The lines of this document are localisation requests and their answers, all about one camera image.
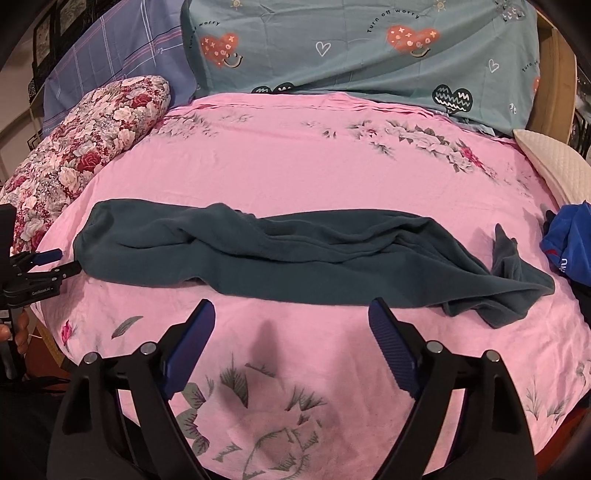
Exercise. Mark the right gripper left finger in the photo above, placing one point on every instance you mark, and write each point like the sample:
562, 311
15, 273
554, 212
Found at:
115, 421

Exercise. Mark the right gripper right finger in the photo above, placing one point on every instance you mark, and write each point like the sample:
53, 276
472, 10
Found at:
492, 439

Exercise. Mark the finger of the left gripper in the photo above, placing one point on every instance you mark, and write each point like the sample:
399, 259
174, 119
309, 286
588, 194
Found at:
25, 261
50, 282

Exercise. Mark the dark green pants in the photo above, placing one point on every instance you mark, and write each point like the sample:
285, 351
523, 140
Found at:
338, 257

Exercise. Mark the left hand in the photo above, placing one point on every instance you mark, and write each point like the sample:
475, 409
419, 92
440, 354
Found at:
20, 334

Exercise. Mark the pink floral bed sheet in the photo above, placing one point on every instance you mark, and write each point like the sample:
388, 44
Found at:
291, 391

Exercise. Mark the red floral rolled quilt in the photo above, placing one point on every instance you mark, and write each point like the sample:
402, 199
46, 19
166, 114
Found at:
105, 123

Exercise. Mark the blue garment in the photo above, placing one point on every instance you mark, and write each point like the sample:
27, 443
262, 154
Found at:
567, 241

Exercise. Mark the purple plaid pillow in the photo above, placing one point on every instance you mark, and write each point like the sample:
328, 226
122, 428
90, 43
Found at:
133, 38

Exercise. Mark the cream textured pillow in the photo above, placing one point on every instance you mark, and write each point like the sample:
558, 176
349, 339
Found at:
566, 173

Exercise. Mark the wooden headboard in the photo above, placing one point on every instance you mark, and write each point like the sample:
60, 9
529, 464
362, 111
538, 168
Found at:
554, 105

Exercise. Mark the teal heart-print pillow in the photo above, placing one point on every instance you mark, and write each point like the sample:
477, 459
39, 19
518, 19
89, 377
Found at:
474, 60

